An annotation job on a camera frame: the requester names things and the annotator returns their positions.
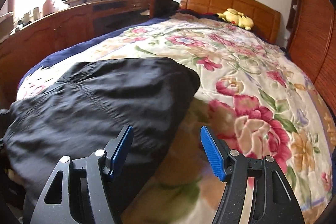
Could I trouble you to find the black large jacket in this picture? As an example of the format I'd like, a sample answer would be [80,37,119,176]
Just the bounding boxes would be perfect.
[1,58,200,223]

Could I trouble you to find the wooden chair with dark clothes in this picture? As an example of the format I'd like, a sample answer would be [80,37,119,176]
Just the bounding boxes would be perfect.
[149,0,180,19]

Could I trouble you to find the floral bed blanket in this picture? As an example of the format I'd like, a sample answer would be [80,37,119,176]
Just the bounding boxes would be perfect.
[15,12,336,224]

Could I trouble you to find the wooden desk cabinet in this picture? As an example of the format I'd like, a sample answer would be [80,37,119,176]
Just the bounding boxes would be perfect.
[1,0,151,107]

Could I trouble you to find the wooden slatted wardrobe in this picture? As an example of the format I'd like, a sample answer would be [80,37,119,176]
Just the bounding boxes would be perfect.
[288,0,335,111]

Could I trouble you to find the wooden bed headboard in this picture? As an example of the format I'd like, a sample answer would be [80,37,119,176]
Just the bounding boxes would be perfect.
[181,0,281,44]

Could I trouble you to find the yellow Pikachu plush toy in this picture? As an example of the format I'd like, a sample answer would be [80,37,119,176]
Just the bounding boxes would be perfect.
[217,8,254,31]

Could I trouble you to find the pink bottle on windowsill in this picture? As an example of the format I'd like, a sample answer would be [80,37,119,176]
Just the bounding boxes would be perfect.
[42,0,55,16]

